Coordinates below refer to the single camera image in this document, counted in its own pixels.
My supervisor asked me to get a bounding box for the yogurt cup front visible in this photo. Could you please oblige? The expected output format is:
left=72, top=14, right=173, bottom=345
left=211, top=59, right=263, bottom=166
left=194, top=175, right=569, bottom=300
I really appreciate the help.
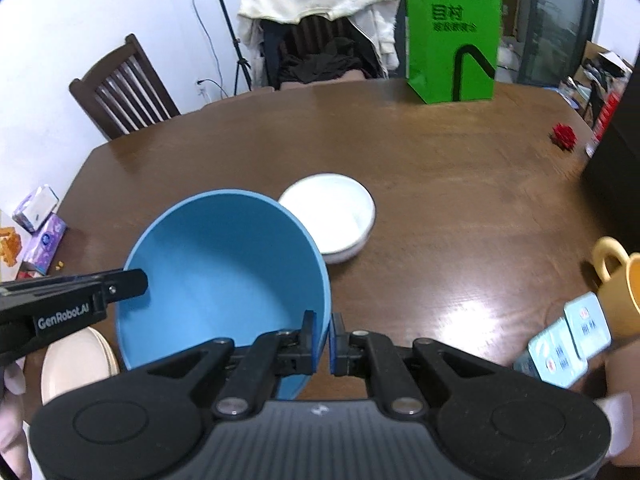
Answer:
left=513, top=318, right=588, bottom=388

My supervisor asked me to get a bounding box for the studio light on tripod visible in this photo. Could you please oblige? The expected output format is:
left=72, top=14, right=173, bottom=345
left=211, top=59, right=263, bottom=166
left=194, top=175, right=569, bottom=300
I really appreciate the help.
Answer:
left=218, top=0, right=253, bottom=96

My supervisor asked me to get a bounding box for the yogurt cup back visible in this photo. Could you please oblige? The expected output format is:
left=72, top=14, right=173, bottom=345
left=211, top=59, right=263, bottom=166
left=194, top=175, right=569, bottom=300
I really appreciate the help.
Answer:
left=563, top=292, right=612, bottom=361

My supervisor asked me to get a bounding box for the black paper shopping bag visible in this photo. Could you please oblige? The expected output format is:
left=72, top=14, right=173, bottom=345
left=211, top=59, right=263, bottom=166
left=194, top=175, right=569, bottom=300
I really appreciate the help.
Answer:
left=582, top=64, right=640, bottom=252

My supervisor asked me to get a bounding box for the white bowl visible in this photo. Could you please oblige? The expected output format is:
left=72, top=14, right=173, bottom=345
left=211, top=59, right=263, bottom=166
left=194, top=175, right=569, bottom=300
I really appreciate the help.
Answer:
left=279, top=174, right=376, bottom=264

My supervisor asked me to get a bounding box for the cream plate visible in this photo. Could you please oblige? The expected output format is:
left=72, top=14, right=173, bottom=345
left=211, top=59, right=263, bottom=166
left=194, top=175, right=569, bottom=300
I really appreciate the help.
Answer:
left=40, top=327, right=119, bottom=404

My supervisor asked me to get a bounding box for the purple tissue pack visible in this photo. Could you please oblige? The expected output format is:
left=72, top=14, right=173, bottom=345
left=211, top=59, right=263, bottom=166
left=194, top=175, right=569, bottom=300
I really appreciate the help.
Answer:
left=23, top=214, right=66, bottom=274
left=12, top=184, right=60, bottom=234

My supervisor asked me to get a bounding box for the purple tissue pack upper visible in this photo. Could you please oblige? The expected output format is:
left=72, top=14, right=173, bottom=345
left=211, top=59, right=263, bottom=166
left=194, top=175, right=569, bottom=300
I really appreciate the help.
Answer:
left=12, top=184, right=60, bottom=234

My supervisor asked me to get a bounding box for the red small box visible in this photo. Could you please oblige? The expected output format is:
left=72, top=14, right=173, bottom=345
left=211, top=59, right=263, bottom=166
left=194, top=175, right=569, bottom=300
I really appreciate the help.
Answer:
left=16, top=266, right=43, bottom=281

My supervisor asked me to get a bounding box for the wooden chair with clothes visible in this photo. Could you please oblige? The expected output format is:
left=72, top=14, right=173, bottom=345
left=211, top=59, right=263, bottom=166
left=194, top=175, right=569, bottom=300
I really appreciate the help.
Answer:
left=259, top=15, right=383, bottom=89

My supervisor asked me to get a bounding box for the yogurt cup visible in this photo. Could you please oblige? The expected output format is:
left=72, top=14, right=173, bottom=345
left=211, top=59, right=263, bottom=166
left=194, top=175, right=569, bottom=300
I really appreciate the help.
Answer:
left=513, top=318, right=588, bottom=388
left=563, top=292, right=612, bottom=361

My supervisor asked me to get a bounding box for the yellow mug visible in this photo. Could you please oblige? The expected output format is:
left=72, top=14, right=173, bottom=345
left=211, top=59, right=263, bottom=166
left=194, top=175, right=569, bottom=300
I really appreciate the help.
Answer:
left=592, top=236, right=640, bottom=339

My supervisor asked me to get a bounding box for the cream sweater on chair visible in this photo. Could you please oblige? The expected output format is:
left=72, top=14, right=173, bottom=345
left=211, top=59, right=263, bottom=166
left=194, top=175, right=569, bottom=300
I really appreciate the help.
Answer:
left=238, top=0, right=400, bottom=87

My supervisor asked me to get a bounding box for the black garment on chair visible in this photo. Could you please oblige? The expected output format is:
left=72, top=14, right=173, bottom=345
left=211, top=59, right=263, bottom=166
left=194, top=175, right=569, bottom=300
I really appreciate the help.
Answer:
left=278, top=37, right=376, bottom=84

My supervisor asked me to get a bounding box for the green snack box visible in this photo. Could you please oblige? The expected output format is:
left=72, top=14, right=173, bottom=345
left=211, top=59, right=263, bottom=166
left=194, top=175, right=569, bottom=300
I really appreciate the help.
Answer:
left=0, top=211, right=29, bottom=282

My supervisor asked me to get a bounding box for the dark wooden chair left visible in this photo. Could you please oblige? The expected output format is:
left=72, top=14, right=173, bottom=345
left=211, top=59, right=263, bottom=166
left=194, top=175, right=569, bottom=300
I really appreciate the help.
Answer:
left=68, top=34, right=180, bottom=141

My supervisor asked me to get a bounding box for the person's left hand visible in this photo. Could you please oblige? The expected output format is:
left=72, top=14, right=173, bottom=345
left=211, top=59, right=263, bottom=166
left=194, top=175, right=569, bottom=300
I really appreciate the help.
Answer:
left=0, top=359, right=32, bottom=479

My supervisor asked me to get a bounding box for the blue bowl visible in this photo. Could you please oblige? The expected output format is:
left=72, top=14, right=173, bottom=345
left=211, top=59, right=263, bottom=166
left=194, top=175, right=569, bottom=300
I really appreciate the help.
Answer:
left=115, top=190, right=332, bottom=370

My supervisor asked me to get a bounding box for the purple tissue pack lower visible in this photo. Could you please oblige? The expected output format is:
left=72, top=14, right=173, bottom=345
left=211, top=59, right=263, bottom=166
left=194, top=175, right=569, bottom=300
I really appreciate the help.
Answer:
left=23, top=214, right=66, bottom=274

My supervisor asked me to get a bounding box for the green paper shopping bag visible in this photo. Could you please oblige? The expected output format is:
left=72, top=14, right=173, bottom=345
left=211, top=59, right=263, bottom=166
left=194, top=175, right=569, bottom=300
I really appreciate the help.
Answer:
left=406, top=0, right=502, bottom=104

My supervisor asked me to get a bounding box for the red rose flower head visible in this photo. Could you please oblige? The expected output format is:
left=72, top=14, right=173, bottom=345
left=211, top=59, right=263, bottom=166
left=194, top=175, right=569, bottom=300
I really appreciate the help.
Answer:
left=550, top=122, right=577, bottom=152

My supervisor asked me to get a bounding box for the red drink bottle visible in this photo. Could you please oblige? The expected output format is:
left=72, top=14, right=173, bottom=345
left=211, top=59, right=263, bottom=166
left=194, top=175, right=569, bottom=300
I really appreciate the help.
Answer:
left=586, top=90, right=620, bottom=158

